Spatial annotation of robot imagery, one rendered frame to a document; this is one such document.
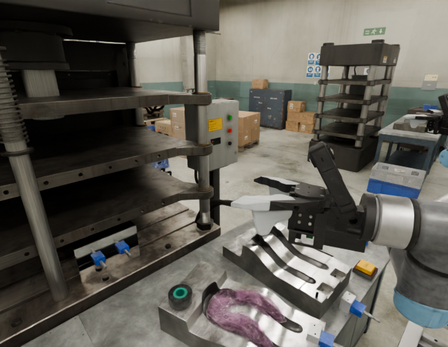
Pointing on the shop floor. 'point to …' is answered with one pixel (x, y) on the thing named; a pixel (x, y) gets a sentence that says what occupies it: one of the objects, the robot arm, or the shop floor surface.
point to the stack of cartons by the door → (299, 118)
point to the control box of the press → (217, 131)
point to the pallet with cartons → (248, 129)
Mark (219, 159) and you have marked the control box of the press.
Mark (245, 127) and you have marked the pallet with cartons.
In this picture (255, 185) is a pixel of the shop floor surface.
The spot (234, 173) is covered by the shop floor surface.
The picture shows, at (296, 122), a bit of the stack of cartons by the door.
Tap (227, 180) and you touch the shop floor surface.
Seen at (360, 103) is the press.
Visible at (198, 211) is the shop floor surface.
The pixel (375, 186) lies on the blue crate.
